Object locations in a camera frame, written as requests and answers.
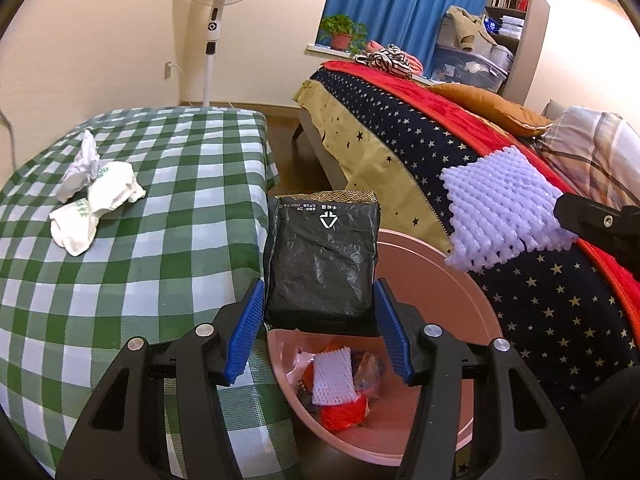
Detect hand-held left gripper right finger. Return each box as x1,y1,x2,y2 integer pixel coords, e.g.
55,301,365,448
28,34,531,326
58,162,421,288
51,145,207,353
372,279,586,480

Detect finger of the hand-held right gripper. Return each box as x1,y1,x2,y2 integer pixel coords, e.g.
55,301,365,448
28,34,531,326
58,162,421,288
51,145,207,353
553,192,640,271

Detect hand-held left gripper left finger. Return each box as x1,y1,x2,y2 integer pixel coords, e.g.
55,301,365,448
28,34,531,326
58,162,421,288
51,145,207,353
55,279,266,480

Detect clear plastic bag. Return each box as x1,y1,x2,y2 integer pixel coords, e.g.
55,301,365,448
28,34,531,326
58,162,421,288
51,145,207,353
352,351,389,397

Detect white foam net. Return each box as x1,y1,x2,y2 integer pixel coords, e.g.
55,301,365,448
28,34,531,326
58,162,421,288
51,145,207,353
310,348,357,407

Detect pink plastic bin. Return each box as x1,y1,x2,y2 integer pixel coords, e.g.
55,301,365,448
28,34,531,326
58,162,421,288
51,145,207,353
266,227,504,469

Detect black gold patterned wrapper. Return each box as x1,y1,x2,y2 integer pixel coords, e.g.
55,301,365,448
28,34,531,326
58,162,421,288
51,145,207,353
296,380,318,409

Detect red plastic bag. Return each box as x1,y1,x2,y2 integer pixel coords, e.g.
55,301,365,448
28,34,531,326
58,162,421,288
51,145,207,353
312,345,369,434

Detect black foil packet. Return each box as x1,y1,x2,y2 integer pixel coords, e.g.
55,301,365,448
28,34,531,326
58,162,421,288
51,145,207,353
262,189,382,339

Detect white foam net sleeve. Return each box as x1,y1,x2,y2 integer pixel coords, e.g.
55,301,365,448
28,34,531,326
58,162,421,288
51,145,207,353
440,145,579,272

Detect translucent plastic wrapper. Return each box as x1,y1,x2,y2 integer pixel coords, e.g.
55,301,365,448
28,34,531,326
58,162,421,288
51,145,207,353
281,347,317,387

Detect plaid pillow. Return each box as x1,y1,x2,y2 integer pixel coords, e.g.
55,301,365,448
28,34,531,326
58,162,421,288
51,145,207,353
534,105,640,212

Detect orange pillow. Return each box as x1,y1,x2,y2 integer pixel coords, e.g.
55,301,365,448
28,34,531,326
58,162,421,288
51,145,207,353
428,82,554,137

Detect green checked tablecloth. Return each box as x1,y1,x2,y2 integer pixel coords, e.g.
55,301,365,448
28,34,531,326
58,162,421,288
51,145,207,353
0,105,307,480

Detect navy star-print bedsheet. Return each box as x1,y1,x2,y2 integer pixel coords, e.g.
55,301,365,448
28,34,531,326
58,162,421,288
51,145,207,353
292,67,640,480

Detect crumpled white green-printed paper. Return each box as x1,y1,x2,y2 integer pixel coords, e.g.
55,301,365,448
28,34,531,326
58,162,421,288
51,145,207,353
87,161,147,211
48,198,104,257

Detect clear storage box purple lid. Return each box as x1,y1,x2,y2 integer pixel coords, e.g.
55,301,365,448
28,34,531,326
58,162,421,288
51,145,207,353
432,42,514,94

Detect wooden bookshelf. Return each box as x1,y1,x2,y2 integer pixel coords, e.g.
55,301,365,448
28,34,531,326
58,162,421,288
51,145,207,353
482,0,537,57

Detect white folded linens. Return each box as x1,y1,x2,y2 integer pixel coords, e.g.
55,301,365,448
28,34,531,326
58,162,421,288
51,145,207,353
501,14,526,39

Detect crumpled white tissue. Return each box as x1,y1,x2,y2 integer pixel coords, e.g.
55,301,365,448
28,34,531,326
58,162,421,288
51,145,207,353
60,129,101,199

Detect beige jacket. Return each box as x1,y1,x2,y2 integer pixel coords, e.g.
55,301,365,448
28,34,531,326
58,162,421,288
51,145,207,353
444,5,489,51

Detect pink cloth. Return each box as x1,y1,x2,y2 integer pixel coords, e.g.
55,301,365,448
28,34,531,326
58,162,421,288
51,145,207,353
364,40,424,76

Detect black white striped cloth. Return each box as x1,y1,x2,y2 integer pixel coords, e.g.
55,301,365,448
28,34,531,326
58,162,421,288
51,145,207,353
355,44,416,79

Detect blue curtain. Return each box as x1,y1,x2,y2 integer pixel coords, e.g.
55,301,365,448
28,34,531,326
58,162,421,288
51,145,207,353
319,0,491,81

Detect potted green plant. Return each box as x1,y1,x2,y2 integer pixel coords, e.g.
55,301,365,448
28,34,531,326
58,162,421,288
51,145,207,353
319,13,371,56

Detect grey bed frame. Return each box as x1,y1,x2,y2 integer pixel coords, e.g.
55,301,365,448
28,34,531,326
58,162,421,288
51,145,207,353
292,109,352,192

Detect grey power cable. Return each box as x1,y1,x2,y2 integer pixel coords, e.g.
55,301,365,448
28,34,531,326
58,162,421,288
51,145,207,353
0,108,16,171

